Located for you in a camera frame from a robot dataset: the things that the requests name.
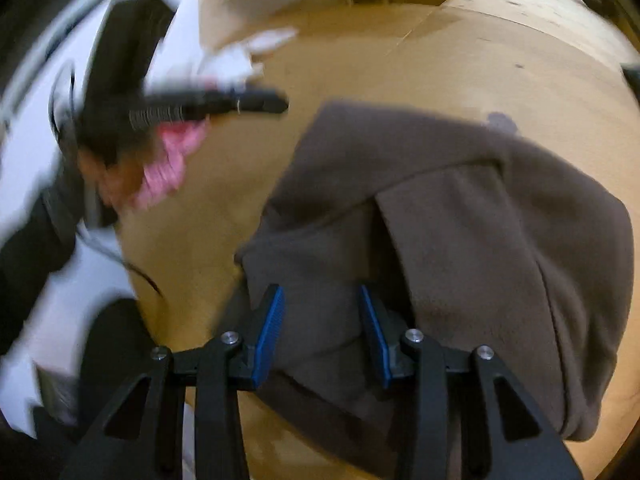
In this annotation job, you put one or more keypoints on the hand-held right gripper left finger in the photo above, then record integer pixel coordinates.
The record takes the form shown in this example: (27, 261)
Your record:
(267, 340)

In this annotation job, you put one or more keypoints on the person's left forearm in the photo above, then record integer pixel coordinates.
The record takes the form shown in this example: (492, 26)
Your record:
(30, 260)

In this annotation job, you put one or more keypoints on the dark folded garment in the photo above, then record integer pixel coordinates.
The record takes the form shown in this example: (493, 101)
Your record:
(631, 77)

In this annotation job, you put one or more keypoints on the pink garment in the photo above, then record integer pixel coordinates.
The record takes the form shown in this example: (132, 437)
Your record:
(165, 175)

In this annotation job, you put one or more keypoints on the person's left hand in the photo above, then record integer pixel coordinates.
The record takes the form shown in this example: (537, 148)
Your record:
(112, 177)

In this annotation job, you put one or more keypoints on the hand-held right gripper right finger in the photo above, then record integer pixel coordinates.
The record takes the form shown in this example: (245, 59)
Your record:
(377, 340)

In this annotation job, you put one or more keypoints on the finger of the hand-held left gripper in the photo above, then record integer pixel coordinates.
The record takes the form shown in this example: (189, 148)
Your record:
(250, 101)

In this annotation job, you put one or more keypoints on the white cloth garment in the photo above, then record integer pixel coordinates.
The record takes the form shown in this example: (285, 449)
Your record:
(225, 60)

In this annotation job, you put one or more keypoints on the brown long-sleeve shirt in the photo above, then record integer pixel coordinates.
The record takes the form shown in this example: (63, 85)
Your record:
(450, 220)

